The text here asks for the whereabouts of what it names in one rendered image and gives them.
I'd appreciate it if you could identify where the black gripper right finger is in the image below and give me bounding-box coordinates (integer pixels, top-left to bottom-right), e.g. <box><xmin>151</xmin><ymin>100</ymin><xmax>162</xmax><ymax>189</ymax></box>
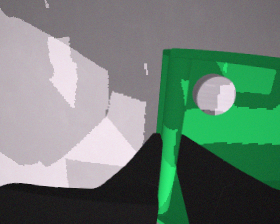
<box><xmin>176</xmin><ymin>134</ymin><xmax>280</xmax><ymax>224</ymax></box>

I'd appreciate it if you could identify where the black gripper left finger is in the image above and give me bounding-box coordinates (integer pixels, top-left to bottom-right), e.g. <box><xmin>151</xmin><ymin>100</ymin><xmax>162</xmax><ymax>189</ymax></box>
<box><xmin>0</xmin><ymin>133</ymin><xmax>163</xmax><ymax>224</ymax></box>

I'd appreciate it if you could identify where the green bin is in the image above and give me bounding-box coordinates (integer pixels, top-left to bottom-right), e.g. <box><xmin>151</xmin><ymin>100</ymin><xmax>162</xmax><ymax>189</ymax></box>
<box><xmin>156</xmin><ymin>48</ymin><xmax>280</xmax><ymax>224</ymax></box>

